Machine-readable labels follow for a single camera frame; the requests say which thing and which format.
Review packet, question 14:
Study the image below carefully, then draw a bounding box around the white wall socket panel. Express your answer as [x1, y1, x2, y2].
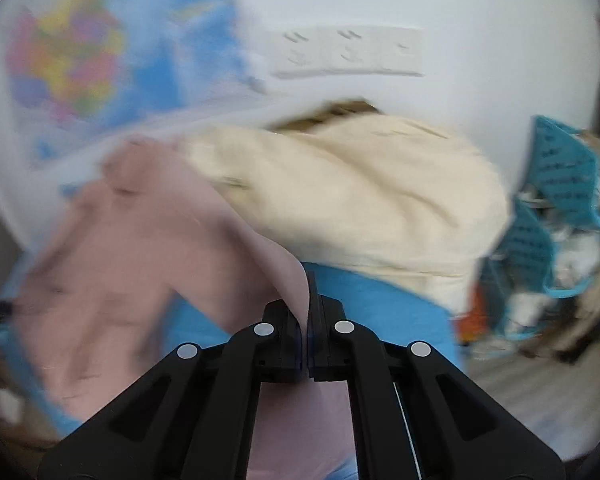
[268, 25, 422, 78]

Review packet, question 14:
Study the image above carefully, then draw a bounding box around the cream yellow garment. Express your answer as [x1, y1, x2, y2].
[178, 113, 510, 316]

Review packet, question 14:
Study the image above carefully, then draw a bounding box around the colourful wall map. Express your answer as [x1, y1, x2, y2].
[5, 0, 262, 166]

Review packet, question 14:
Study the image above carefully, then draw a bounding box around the pink collared shirt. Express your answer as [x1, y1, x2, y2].
[9, 136, 357, 480]

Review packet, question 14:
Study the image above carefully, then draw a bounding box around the blue plastic laundry basket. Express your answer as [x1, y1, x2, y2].
[480, 116, 600, 342]

